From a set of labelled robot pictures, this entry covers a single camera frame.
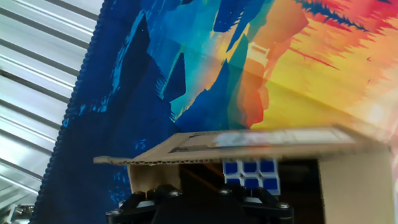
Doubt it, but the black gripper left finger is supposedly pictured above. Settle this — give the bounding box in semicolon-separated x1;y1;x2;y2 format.
105;184;184;224

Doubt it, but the blue white Rubik's cube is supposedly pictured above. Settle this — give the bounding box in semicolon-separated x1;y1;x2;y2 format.
222;158;281;196

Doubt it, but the colourful sunset print tablecloth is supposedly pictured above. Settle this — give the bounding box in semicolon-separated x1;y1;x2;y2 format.
29;0;398;224

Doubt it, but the brown cardboard box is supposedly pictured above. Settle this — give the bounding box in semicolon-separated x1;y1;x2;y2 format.
93;124;398;224

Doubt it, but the aluminium frame post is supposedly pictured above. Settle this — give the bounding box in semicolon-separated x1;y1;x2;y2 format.
0;203;35;224

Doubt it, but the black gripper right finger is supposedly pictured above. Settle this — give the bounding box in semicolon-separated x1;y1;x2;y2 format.
217;183;295;224

